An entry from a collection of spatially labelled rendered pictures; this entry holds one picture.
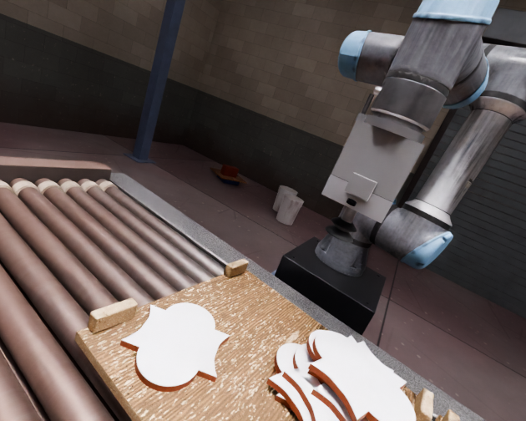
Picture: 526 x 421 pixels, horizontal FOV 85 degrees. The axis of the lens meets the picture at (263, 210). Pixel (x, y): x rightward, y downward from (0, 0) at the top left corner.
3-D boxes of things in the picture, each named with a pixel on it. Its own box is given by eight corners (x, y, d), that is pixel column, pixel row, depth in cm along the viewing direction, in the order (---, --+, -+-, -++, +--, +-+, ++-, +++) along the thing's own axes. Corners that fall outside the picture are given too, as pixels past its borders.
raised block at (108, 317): (128, 311, 42) (132, 295, 41) (135, 318, 41) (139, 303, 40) (85, 327, 37) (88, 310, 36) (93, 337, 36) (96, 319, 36)
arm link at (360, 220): (346, 221, 91) (366, 182, 87) (384, 245, 83) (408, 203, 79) (326, 222, 82) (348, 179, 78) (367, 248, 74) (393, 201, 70)
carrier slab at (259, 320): (240, 271, 66) (242, 266, 66) (422, 408, 47) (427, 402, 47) (73, 340, 37) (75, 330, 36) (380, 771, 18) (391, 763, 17)
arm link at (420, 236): (377, 244, 83) (493, 61, 72) (428, 276, 74) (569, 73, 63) (363, 241, 74) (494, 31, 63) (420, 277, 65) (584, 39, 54)
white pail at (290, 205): (270, 218, 405) (280, 194, 394) (279, 215, 432) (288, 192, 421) (289, 227, 395) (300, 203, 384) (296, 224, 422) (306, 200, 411)
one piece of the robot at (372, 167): (363, 81, 32) (303, 210, 37) (447, 108, 29) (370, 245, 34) (371, 98, 41) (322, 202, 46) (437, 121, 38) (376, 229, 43)
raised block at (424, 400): (415, 397, 47) (423, 385, 46) (426, 406, 46) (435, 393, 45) (411, 422, 42) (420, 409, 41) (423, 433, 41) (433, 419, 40)
